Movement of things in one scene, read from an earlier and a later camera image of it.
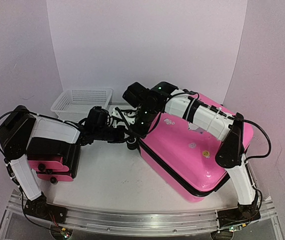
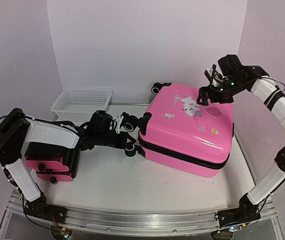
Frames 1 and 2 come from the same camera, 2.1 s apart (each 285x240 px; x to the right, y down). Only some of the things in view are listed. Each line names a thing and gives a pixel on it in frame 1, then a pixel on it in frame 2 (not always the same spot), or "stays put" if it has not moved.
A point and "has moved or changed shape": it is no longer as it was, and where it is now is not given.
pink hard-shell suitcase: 181,156 has moved or changed shape
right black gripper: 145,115 to 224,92
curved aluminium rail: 117,221 stays put
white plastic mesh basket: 75,104 stays put
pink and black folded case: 53,160 stays put
